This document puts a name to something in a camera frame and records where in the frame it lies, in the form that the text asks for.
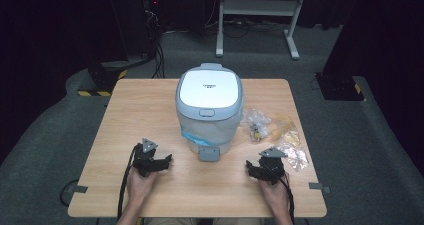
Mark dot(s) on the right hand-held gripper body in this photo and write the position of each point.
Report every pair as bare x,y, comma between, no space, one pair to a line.
273,163

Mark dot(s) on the white trash bag liner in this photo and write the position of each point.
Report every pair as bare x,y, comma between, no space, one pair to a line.
213,128

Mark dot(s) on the white and blue pedal trash can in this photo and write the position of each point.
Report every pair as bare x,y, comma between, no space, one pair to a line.
209,88

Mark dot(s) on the person's right hand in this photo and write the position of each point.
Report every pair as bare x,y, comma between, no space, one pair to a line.
276,195

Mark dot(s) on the black equipment rack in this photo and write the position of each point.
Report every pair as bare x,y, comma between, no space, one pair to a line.
150,21

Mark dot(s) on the white metal stand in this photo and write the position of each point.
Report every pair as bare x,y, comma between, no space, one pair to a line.
256,6

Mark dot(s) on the clear plastic wrapper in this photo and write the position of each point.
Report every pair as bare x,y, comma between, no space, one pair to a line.
256,122
296,155

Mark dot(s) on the grey table edge bracket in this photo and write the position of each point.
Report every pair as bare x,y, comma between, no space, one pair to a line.
318,186

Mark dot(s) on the black stand base with stripes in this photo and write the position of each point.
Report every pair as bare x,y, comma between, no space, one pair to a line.
340,86
103,78

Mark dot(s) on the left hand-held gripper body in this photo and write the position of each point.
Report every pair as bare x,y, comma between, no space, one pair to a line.
146,158

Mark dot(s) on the person's left hand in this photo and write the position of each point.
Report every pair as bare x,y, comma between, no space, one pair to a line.
140,185

